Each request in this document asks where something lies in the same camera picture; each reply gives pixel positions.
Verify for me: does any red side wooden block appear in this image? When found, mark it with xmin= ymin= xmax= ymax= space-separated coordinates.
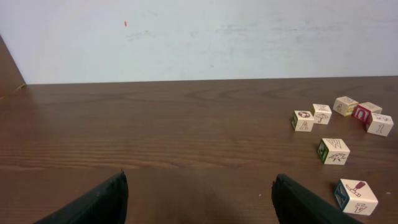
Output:
xmin=353 ymin=102 xmax=382 ymax=122

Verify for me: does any hammer wooden block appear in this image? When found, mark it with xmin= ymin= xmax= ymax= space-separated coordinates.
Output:
xmin=334 ymin=179 xmax=378 ymax=216

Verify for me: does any ball A wooden block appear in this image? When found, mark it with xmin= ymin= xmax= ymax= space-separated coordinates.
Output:
xmin=291 ymin=111 xmax=314 ymax=132

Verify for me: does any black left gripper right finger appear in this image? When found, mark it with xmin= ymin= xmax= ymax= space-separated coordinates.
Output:
xmin=272 ymin=174 xmax=361 ymax=224

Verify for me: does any W wooden block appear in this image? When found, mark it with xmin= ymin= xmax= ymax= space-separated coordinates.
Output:
xmin=317 ymin=138 xmax=350 ymax=166

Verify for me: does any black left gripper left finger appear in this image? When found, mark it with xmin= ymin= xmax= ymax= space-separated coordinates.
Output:
xmin=36 ymin=171 xmax=129 ymax=224

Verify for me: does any yellow side wooden block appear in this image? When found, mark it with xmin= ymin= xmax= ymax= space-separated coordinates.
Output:
xmin=333 ymin=96 xmax=359 ymax=116

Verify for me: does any green N wooden block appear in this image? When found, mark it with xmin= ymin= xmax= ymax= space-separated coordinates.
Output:
xmin=366 ymin=113 xmax=394 ymax=137

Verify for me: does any umbrella wooden block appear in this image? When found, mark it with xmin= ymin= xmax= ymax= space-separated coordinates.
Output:
xmin=313 ymin=104 xmax=332 ymax=125

